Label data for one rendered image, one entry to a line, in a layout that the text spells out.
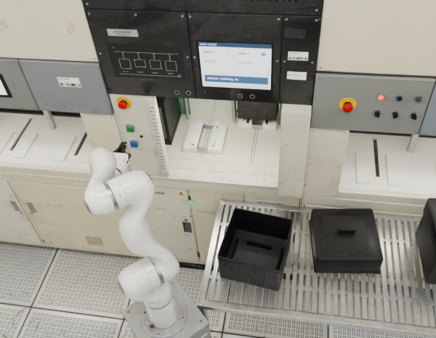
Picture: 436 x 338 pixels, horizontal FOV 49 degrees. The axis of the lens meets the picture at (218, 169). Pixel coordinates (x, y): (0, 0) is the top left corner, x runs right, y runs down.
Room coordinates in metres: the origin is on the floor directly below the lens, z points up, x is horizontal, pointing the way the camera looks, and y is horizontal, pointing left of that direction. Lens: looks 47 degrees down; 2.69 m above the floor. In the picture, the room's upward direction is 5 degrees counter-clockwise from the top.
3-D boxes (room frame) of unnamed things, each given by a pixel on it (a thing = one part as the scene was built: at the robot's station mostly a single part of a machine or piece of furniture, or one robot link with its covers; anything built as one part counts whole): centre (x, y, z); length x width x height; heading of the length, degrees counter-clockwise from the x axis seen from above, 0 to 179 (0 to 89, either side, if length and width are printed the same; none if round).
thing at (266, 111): (2.08, -0.26, 1.06); 0.24 x 0.20 x 0.32; 77
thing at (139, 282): (0.95, 0.31, 1.07); 0.19 x 0.12 x 0.24; 117
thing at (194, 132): (1.93, 0.05, 0.89); 0.22 x 0.21 x 0.04; 167
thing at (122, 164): (1.47, 0.44, 1.20); 0.11 x 0.10 x 0.07; 167
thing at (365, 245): (1.24, -0.55, 0.83); 0.29 x 0.29 x 0.13; 84
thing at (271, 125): (2.08, -0.26, 0.89); 0.22 x 0.21 x 0.04; 167
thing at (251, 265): (1.21, -0.14, 0.85); 0.28 x 0.28 x 0.17; 69
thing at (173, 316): (0.96, 0.28, 0.85); 0.19 x 0.19 x 0.18
